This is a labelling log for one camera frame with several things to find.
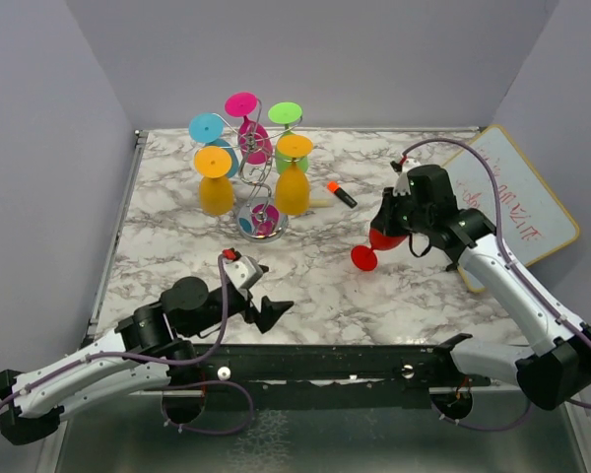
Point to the pink wine glass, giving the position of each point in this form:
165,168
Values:
251,135

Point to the yellow wine glass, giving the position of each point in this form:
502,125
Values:
292,188
215,189

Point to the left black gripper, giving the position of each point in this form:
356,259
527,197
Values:
271,311

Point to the whiteboard with yellow frame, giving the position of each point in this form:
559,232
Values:
534,223

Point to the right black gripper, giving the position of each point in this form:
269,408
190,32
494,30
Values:
383,220

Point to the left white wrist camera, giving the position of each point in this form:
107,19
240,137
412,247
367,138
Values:
238,268

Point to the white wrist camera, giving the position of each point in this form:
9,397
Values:
402,167
238,268

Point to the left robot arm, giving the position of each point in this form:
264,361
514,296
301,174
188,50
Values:
164,346

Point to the orange black highlighter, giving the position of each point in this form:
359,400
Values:
341,194

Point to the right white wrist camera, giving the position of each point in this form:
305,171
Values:
402,167

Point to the blue wine glass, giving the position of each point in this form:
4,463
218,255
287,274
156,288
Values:
207,129

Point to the red wine glass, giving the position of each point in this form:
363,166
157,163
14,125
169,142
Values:
364,257

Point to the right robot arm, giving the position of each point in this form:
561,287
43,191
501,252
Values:
556,363

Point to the green wine glass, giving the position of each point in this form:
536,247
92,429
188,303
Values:
288,114

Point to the chrome wine glass rack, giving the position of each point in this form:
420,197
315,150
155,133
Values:
257,218

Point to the pale yellow marker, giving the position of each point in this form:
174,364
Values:
320,203

